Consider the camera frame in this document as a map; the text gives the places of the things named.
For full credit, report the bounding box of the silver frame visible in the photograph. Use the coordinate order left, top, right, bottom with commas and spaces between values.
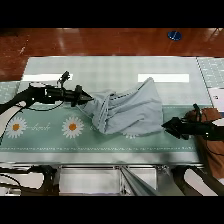
0, 162, 224, 197

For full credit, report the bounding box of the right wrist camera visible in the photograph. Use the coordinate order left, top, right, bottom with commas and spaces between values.
191, 103, 202, 123

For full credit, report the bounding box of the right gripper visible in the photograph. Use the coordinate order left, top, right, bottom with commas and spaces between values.
168, 116, 192, 141

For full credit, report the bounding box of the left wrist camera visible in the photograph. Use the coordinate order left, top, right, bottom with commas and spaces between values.
57, 70, 72, 89

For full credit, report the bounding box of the blue round disc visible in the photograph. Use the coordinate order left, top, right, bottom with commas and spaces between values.
167, 30, 183, 42

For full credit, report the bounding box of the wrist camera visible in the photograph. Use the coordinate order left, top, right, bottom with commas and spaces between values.
191, 103, 202, 123
57, 70, 72, 89

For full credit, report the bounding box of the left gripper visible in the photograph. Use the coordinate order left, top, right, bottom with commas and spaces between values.
61, 84, 84, 108

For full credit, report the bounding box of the light blue T-shirt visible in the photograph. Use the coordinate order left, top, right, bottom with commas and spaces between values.
78, 77, 165, 136

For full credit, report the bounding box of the white sheet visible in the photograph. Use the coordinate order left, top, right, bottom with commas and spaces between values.
209, 87, 224, 113

